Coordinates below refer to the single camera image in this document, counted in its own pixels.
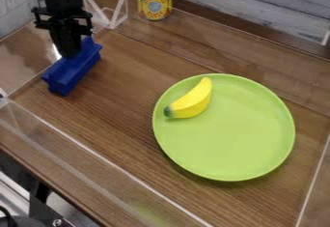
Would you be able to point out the clear acrylic tray wall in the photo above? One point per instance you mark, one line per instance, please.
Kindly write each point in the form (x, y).
(100, 188)

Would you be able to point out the yellow toy banana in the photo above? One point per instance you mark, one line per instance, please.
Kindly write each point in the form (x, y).
(191, 104)

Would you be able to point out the green round plate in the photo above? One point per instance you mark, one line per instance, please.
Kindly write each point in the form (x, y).
(239, 139)

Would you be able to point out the black metal table clamp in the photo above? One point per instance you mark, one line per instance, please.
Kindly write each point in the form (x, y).
(39, 210)

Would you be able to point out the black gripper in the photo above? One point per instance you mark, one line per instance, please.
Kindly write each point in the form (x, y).
(67, 21)

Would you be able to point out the blue plastic block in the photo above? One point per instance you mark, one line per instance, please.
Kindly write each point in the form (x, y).
(67, 71)

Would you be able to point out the clear acrylic corner bracket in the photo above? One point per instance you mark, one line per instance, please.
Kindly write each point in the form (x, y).
(107, 18)

